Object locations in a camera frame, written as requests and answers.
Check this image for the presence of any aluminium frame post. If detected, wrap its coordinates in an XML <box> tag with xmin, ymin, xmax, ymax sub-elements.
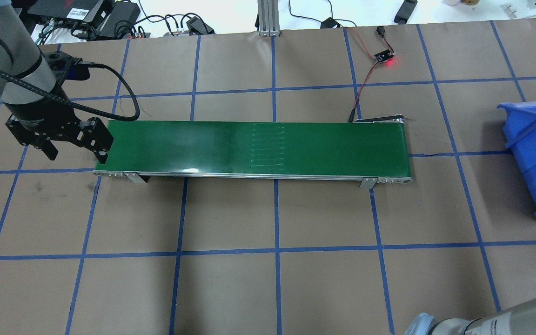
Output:
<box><xmin>257</xmin><ymin>0</ymin><xmax>281</xmax><ymax>37</ymax></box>

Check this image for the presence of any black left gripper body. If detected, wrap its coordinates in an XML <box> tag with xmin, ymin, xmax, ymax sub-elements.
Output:
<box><xmin>6</xmin><ymin>97</ymin><xmax>114</xmax><ymax>154</ymax></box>

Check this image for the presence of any red black wire pair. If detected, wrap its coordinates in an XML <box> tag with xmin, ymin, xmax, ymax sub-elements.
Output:
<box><xmin>348</xmin><ymin>26</ymin><xmax>396</xmax><ymax>123</ymax></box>

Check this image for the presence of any green conveyor belt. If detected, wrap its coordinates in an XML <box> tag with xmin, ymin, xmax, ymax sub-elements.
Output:
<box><xmin>94</xmin><ymin>120</ymin><xmax>413</xmax><ymax>188</ymax></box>

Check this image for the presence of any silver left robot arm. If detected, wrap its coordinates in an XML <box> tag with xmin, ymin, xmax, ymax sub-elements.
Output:
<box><xmin>0</xmin><ymin>0</ymin><xmax>113</xmax><ymax>163</ymax></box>

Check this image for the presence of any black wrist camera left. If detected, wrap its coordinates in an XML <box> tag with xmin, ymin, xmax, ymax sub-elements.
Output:
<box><xmin>43</xmin><ymin>51</ymin><xmax>91</xmax><ymax>86</ymax></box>

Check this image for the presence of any small sensor circuit board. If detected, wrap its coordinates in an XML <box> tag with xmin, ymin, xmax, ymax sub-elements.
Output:
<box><xmin>374</xmin><ymin>49</ymin><xmax>395</xmax><ymax>64</ymax></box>

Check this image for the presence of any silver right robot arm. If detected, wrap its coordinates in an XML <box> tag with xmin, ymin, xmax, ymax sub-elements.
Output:
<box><xmin>405</xmin><ymin>298</ymin><xmax>536</xmax><ymax>335</ymax></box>

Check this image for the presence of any black power adapter brick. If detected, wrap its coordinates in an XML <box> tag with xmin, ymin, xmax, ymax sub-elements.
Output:
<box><xmin>95</xmin><ymin>1</ymin><xmax>141</xmax><ymax>40</ymax></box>

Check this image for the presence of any small black power adapter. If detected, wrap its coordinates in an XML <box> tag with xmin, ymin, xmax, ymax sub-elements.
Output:
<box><xmin>320</xmin><ymin>17</ymin><xmax>342</xmax><ymax>28</ymax></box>

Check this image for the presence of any black laptop with red logo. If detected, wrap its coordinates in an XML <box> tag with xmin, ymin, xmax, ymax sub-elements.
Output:
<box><xmin>27</xmin><ymin>0</ymin><xmax>115</xmax><ymax>27</ymax></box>

